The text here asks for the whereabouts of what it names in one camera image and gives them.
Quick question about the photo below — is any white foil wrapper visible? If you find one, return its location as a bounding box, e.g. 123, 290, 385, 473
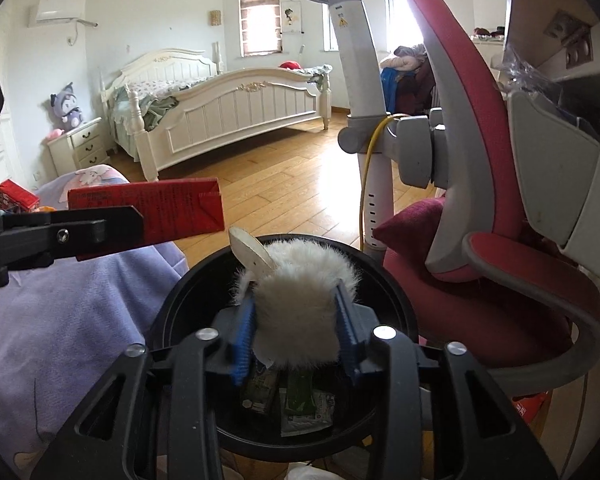
280, 390, 336, 436

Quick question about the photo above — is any black trash bin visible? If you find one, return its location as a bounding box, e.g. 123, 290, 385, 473
147, 232, 423, 453

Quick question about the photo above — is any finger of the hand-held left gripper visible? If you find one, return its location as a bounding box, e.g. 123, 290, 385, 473
0, 205, 144, 288

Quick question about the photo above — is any white nightstand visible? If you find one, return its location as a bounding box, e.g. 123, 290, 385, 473
47, 117, 111, 178

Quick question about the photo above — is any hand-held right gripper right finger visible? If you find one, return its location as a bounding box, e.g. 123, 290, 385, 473
332, 287, 561, 480

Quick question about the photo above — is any red carton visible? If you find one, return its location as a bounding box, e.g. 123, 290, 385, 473
67, 177, 226, 261

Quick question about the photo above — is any white robot column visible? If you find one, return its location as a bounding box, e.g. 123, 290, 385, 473
304, 0, 398, 251

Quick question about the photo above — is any orange bag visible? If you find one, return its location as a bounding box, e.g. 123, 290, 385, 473
512, 392, 551, 423

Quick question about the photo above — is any white wooden bed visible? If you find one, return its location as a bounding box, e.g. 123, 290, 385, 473
100, 47, 333, 181

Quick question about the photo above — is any white furry pompom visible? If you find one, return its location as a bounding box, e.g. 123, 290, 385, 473
227, 226, 363, 368

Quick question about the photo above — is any red printed box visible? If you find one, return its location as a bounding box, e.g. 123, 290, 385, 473
0, 179, 41, 216

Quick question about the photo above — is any dark red cushion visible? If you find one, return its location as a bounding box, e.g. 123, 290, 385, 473
373, 197, 448, 261

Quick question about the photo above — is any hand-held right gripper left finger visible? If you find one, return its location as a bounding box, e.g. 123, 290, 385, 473
30, 300, 261, 480

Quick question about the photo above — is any green snack wrapper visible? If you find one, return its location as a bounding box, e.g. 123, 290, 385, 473
285, 370, 316, 416

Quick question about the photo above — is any window with brown blind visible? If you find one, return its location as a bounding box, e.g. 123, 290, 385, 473
237, 0, 283, 58

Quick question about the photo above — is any yellow cable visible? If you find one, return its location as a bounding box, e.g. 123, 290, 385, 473
360, 114, 406, 251

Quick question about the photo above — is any green bed sheet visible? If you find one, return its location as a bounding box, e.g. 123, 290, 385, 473
111, 80, 191, 133

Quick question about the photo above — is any green cloth on bedpost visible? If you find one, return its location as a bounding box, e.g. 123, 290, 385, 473
307, 64, 333, 92

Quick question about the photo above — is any white dresser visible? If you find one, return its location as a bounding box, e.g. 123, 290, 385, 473
472, 35, 506, 68

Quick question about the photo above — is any wall poster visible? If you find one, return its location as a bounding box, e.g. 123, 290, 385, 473
281, 0, 302, 35

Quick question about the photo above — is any white plastic bag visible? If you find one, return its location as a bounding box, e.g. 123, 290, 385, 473
286, 461, 341, 480

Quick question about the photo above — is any clear plastic wrap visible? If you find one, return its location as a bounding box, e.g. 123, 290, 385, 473
502, 52, 551, 92

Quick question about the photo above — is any small drink carton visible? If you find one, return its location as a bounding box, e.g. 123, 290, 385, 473
241, 360, 281, 416

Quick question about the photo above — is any pile of clothes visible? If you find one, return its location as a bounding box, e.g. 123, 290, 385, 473
380, 42, 436, 113

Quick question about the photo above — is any white air conditioner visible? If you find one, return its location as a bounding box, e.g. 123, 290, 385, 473
27, 0, 99, 29

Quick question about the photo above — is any pink grey desk chair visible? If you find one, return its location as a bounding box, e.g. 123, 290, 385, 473
372, 0, 600, 396

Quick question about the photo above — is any purple floral blanket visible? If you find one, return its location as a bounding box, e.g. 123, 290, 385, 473
0, 162, 191, 466

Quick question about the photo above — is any bright window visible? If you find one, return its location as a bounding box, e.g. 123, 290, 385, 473
321, 0, 363, 52
381, 0, 433, 56

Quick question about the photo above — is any purple plush toy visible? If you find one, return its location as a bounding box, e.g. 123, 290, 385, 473
50, 81, 85, 130

